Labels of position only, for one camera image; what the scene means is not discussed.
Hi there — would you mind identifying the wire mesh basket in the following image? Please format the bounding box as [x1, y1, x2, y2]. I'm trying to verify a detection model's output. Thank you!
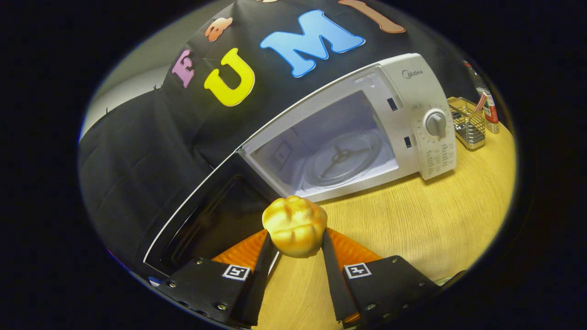
[447, 96, 487, 151]

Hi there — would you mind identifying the clear plastic water bottle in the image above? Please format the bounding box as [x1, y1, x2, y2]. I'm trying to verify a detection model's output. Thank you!
[463, 60, 500, 134]

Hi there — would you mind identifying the glass turntable plate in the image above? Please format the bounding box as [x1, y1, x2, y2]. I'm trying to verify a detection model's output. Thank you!
[305, 131, 383, 186]

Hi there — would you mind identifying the white microwave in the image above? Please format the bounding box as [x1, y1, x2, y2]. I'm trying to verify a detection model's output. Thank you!
[143, 53, 458, 278]

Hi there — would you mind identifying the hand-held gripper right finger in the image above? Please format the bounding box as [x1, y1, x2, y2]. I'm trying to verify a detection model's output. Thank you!
[321, 227, 441, 329]

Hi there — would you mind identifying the golden bread bun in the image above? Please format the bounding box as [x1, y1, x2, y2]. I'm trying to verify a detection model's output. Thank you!
[262, 196, 328, 259]

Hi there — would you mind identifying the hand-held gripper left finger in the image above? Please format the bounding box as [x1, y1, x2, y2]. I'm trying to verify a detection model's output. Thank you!
[158, 229, 279, 328]

